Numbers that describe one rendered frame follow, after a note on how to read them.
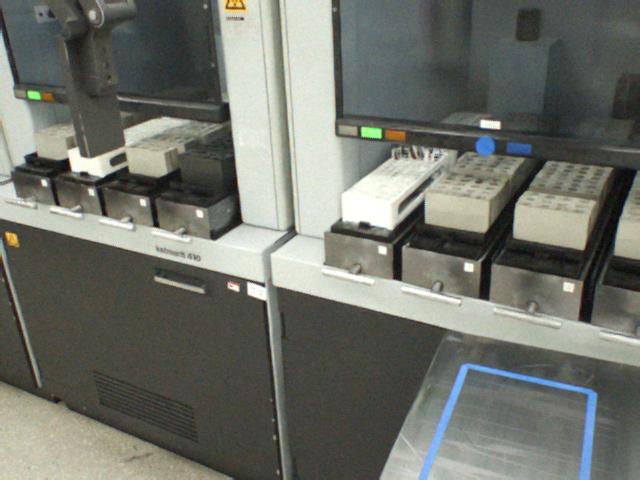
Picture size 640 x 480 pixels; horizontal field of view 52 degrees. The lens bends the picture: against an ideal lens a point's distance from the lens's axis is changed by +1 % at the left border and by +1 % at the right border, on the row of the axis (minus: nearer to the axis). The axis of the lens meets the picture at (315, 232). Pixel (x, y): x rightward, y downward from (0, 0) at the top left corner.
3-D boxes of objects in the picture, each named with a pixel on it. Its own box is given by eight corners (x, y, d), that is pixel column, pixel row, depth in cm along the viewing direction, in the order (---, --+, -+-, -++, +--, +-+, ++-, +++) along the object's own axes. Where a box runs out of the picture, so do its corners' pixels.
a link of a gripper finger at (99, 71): (88, -3, 36) (128, -2, 35) (106, 89, 39) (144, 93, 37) (66, 0, 35) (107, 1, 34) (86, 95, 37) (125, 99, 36)
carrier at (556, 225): (588, 245, 105) (593, 211, 102) (586, 251, 103) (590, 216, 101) (514, 233, 110) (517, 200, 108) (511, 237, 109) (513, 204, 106)
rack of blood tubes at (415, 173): (404, 174, 143) (404, 147, 141) (448, 180, 139) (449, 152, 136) (341, 226, 120) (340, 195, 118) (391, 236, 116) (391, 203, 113)
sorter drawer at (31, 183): (195, 125, 214) (192, 98, 211) (230, 129, 208) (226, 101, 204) (0, 205, 158) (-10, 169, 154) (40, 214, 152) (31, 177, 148)
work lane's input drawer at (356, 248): (449, 155, 174) (450, 122, 170) (501, 161, 168) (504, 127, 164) (312, 276, 118) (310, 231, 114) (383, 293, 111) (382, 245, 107)
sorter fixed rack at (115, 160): (159, 141, 176) (155, 118, 174) (188, 145, 172) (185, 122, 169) (72, 176, 153) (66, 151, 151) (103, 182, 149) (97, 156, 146)
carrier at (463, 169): (513, 201, 122) (516, 171, 120) (510, 205, 121) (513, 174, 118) (453, 193, 128) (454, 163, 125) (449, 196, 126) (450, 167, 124)
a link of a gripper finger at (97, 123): (95, 27, 38) (104, 27, 38) (117, 144, 41) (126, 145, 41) (53, 35, 36) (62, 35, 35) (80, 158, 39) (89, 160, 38)
